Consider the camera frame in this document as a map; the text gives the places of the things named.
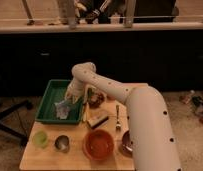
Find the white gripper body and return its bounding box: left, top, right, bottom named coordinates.
left=64, top=79, right=86, bottom=102

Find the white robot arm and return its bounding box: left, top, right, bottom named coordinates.
left=65, top=62, right=182, bottom=171

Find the green plastic tray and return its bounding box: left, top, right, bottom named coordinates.
left=35, top=79, right=83, bottom=124

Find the yellow black sponge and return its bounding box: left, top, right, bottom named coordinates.
left=87, top=111, right=109, bottom=129

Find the brown toy food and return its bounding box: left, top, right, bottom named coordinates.
left=88, top=90, right=105, bottom=108

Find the yellow banana toy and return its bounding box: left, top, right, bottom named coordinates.
left=82, top=103, right=88, bottom=122

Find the crumpled grey cloth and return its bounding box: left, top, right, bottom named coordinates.
left=54, top=100, right=70, bottom=119

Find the orange toy fruit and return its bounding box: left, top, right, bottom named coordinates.
left=107, top=95, right=116, bottom=101

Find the small metal cup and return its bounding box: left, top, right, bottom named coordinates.
left=54, top=135, right=70, bottom=153

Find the orange bowl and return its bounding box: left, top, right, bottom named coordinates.
left=82, top=129, right=114, bottom=161

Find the green plastic cup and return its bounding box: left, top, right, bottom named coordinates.
left=32, top=131, right=48, bottom=148

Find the dark purple bowl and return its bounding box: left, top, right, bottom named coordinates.
left=121, top=131, right=132, bottom=156

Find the black office chair base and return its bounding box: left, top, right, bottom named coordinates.
left=0, top=100, right=33, bottom=147

